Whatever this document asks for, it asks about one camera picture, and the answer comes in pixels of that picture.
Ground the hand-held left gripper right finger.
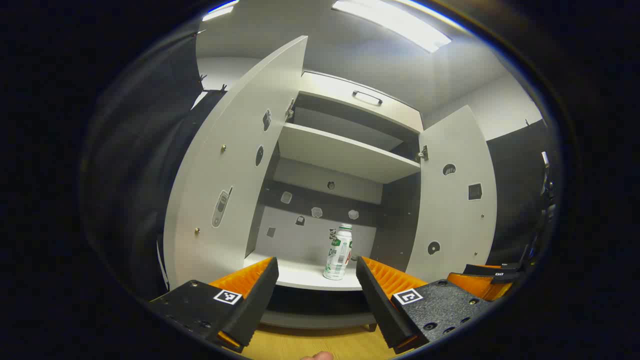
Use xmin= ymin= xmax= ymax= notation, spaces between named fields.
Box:
xmin=355 ymin=256 xmax=495 ymax=355

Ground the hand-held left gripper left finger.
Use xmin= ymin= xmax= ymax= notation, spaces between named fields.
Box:
xmin=148 ymin=256 xmax=280 ymax=354

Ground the grey cabinet door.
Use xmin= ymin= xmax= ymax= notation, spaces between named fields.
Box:
xmin=405 ymin=104 xmax=498 ymax=283
xmin=163 ymin=35 xmax=309 ymax=291

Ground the white plastic bottle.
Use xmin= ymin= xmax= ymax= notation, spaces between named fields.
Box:
xmin=322 ymin=223 xmax=354 ymax=281

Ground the grey cabinet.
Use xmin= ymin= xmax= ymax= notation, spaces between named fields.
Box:
xmin=243 ymin=70 xmax=426 ymax=332

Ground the grey cabinet drawer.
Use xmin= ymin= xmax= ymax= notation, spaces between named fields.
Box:
xmin=298 ymin=71 xmax=425 ymax=133

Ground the dark metal stand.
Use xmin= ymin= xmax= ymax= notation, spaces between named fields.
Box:
xmin=539 ymin=150 xmax=557 ymax=226

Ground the long ceiling light panel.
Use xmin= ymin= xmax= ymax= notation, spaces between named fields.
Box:
xmin=331 ymin=0 xmax=452 ymax=54

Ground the small ceiling light panel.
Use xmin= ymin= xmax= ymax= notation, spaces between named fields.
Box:
xmin=202 ymin=0 xmax=241 ymax=22

